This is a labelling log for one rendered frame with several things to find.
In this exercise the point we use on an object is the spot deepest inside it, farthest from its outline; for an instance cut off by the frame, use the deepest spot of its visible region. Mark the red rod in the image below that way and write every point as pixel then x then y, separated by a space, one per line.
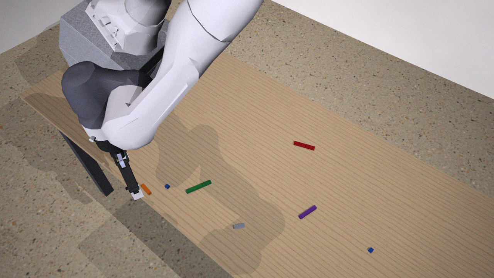
pixel 304 145

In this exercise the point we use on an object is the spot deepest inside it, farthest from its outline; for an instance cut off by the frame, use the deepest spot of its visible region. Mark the orange rod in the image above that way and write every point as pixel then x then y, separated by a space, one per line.
pixel 146 189

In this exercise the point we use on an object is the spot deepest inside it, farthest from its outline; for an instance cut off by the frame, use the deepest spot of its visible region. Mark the green rod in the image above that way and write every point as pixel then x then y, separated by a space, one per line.
pixel 198 186

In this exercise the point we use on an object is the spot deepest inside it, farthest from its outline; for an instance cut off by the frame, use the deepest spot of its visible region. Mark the purple rod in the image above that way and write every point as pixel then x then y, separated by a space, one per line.
pixel 307 212

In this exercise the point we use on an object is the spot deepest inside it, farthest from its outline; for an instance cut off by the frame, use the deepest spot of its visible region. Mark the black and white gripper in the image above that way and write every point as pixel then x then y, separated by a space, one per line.
pixel 123 165

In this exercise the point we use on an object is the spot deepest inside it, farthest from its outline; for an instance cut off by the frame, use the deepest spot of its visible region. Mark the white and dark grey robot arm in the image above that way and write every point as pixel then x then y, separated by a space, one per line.
pixel 199 31

